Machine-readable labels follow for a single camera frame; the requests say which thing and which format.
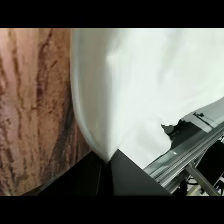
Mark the white shirt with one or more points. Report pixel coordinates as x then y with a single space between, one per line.
143 83

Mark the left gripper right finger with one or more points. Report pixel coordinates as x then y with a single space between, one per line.
133 181

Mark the silver frame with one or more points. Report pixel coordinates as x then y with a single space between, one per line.
186 160

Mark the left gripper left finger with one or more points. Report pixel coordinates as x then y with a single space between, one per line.
80 181

